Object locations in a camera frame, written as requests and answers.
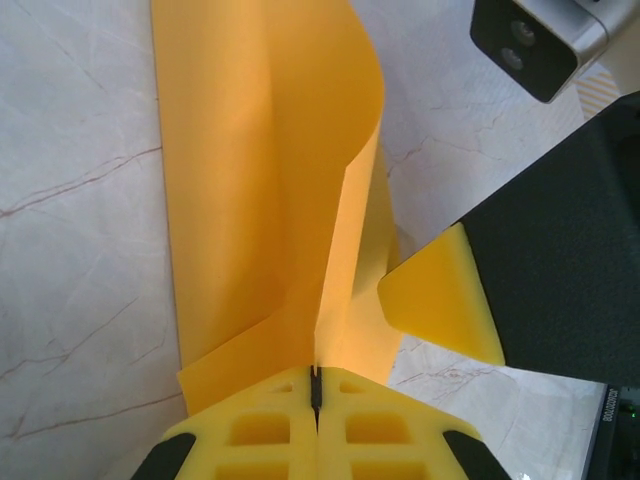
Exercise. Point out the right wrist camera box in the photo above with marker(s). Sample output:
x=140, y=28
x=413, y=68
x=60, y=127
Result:
x=525, y=45

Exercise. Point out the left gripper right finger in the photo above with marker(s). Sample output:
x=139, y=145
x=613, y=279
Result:
x=425, y=450

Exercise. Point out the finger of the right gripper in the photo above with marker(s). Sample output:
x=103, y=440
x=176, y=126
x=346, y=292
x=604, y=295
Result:
x=550, y=260

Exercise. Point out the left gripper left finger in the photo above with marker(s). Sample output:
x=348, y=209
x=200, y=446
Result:
x=220, y=450

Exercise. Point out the yellow-orange cloth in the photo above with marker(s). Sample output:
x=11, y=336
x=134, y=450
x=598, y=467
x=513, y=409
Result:
x=240, y=200

